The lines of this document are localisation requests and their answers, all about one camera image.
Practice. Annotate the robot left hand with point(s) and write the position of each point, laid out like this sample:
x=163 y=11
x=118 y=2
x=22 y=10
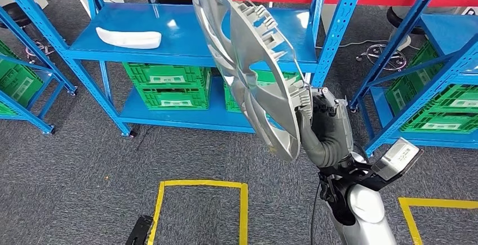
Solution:
x=140 y=232

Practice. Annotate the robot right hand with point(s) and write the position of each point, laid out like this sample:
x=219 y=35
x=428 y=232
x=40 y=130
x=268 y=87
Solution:
x=330 y=124

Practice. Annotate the silver wheel hubcap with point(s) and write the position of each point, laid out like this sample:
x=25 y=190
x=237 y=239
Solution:
x=272 y=101

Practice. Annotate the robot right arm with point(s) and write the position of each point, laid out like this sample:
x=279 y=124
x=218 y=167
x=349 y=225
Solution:
x=368 y=206

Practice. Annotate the blue metal shelf rack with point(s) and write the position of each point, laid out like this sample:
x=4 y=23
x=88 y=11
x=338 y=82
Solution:
x=179 y=23
x=56 y=70
x=448 y=30

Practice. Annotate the white plastic trim part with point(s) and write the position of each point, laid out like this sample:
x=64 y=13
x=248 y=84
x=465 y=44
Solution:
x=127 y=39

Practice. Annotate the green plastic crate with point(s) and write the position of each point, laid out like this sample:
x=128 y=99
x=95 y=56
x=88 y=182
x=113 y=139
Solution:
x=171 y=98
x=168 y=72
x=22 y=88
x=459 y=96
x=437 y=124
x=228 y=103
x=278 y=78
x=5 y=58

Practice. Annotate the yellow floor tape square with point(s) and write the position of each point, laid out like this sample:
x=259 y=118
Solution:
x=437 y=202
x=243 y=213

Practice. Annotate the black stool chrome base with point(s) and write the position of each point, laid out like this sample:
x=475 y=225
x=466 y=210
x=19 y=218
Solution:
x=396 y=17
x=13 y=14

